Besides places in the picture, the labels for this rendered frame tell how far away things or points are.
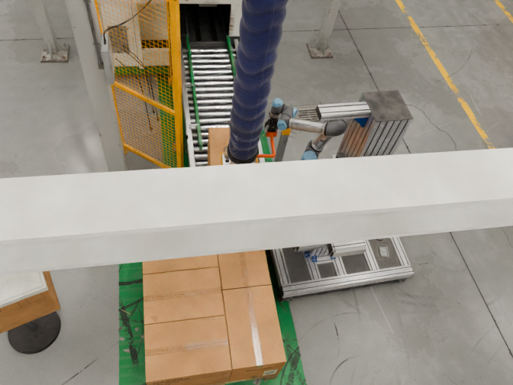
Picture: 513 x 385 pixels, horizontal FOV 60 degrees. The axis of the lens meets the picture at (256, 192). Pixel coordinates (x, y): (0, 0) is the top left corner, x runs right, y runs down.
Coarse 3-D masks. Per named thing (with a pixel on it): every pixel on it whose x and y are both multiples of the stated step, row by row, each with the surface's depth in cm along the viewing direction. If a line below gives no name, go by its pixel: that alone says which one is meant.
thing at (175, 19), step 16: (96, 0) 337; (176, 0) 296; (160, 16) 315; (176, 16) 305; (112, 32) 352; (176, 32) 315; (176, 48) 326; (128, 64) 371; (176, 64) 338; (144, 80) 376; (176, 80) 351; (144, 96) 392; (176, 96) 366; (176, 112) 381; (144, 128) 430; (160, 128) 417; (176, 128) 398; (128, 144) 467; (160, 144) 437; (176, 144) 417; (160, 160) 458
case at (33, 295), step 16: (48, 272) 325; (0, 288) 282; (16, 288) 284; (32, 288) 285; (48, 288) 294; (0, 304) 277; (16, 304) 285; (32, 304) 295; (48, 304) 305; (0, 320) 291; (16, 320) 301; (32, 320) 312
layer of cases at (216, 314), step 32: (224, 256) 366; (256, 256) 369; (160, 288) 344; (192, 288) 347; (224, 288) 350; (256, 288) 353; (160, 320) 330; (192, 320) 333; (224, 320) 336; (256, 320) 339; (160, 352) 317; (192, 352) 320; (224, 352) 323; (256, 352) 325; (160, 384) 318; (192, 384) 336
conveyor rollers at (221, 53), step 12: (192, 60) 495; (204, 60) 497; (216, 60) 500; (228, 60) 502; (204, 72) 487; (216, 72) 490; (228, 72) 492; (204, 84) 477; (216, 84) 480; (228, 84) 482; (192, 96) 465; (204, 96) 467; (216, 96) 470; (228, 96) 473; (192, 108) 455; (204, 108) 457; (216, 108) 459; (228, 108) 462; (192, 120) 445; (204, 120) 447; (216, 120) 449; (228, 120) 451; (204, 132) 438; (204, 156) 421
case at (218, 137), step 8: (208, 128) 388; (216, 128) 389; (224, 128) 390; (208, 136) 388; (216, 136) 384; (224, 136) 385; (208, 144) 391; (216, 144) 379; (224, 144) 380; (208, 152) 393; (216, 152) 374; (208, 160) 396; (216, 160) 369
